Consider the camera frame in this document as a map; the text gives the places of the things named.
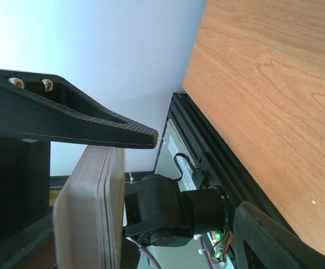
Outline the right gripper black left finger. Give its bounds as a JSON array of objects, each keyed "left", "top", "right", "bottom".
[{"left": 0, "top": 214, "right": 53, "bottom": 268}]

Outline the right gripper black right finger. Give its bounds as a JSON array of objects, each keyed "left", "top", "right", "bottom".
[{"left": 233, "top": 201, "right": 325, "bottom": 268}]

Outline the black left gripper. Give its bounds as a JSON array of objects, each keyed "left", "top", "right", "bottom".
[{"left": 0, "top": 69, "right": 159, "bottom": 241}]

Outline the pink-backed card deck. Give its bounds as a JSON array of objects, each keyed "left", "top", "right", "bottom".
[{"left": 53, "top": 146, "right": 125, "bottom": 268}]

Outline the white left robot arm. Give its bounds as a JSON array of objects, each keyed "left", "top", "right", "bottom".
[{"left": 0, "top": 70, "right": 232, "bottom": 247}]

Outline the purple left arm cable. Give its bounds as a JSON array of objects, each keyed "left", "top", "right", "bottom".
[{"left": 126, "top": 236, "right": 163, "bottom": 269}]

